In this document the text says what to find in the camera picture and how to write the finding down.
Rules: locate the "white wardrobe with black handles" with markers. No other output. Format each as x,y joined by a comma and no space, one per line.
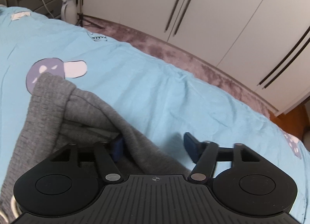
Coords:
263,44

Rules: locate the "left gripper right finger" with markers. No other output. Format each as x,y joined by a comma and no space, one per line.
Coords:
240,179

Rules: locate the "purple fluffy rug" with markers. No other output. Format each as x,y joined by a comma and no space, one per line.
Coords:
180,59

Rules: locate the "grey knit pants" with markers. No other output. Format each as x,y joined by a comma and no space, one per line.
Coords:
59,113

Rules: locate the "black tripod stand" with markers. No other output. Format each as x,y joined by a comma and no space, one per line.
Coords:
81,18

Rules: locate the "light blue mushroom bedsheet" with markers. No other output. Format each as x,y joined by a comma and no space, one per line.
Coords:
157,98

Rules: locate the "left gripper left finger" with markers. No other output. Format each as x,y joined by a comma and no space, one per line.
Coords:
70,179

